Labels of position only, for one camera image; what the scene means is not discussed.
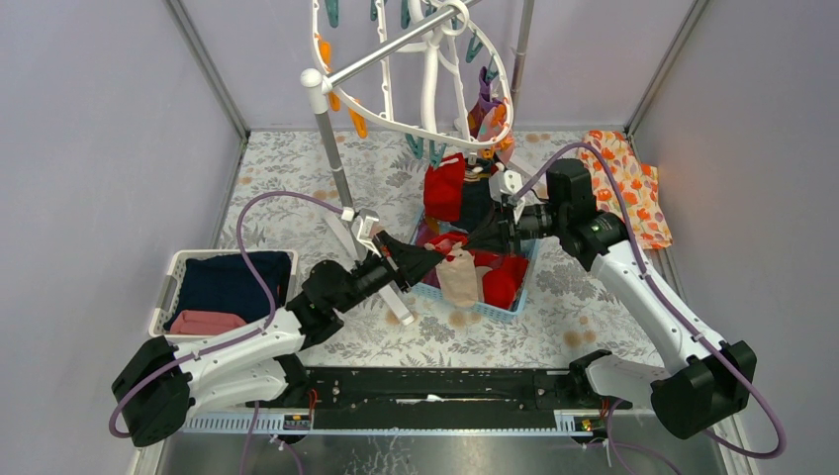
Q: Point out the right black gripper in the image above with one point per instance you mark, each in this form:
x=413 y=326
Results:
x=496 y=231

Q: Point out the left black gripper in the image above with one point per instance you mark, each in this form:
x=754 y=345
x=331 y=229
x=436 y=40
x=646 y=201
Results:
x=396 y=266

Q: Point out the red santa sock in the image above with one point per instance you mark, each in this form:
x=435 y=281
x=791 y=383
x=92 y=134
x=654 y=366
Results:
x=500 y=277

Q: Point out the red beige sock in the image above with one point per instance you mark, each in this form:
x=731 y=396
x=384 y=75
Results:
x=456 y=272

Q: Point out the white clip hanger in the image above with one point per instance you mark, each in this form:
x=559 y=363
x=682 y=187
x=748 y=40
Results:
x=444 y=36

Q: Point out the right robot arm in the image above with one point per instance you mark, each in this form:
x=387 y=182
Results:
x=703 y=379

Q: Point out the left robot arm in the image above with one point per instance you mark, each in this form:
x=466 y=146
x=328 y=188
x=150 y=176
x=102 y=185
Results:
x=165 y=384

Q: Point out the blue plastic basket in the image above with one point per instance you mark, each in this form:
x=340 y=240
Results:
x=530 y=250

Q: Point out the purple patchwork sock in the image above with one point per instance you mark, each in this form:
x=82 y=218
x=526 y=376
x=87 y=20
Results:
x=427 y=231

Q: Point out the navy christmas sock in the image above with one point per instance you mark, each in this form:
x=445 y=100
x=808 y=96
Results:
x=476 y=202

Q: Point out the purple patterned sock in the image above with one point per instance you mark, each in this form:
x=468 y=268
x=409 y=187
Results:
x=488 y=117

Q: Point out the floral table mat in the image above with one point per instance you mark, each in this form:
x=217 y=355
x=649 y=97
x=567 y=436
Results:
x=232 y=291

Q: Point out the orange floral cloth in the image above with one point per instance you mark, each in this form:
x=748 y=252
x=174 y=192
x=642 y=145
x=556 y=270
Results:
x=637 y=182

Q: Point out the navy folded cloth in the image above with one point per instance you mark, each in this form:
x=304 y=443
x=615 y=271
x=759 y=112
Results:
x=225 y=284

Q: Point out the metal drying rack stand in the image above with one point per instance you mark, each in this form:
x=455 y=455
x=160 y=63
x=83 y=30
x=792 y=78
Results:
x=423 y=149

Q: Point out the pink folded cloth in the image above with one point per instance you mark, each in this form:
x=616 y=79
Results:
x=190 y=322

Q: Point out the white plastic basket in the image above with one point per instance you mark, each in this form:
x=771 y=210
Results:
x=164 y=310

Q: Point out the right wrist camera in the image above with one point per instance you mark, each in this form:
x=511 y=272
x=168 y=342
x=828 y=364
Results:
x=503 y=186

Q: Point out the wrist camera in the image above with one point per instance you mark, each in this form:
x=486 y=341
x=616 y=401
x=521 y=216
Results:
x=363 y=227
x=503 y=186

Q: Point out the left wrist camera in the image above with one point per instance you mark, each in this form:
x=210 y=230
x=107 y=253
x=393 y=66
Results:
x=363 y=227

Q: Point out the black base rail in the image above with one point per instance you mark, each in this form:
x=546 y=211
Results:
x=357 y=398

